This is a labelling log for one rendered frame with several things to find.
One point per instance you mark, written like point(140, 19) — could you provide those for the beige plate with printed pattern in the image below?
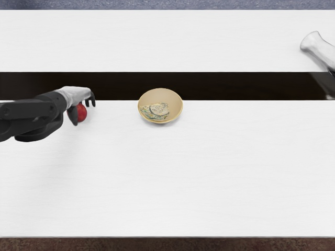
point(160, 106)

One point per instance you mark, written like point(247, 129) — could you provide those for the clear wine glass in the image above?
point(318, 54)

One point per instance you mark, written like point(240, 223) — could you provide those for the red apple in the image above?
point(82, 113)

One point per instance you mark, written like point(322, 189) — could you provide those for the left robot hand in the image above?
point(74, 94)

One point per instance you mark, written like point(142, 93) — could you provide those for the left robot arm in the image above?
point(28, 112)

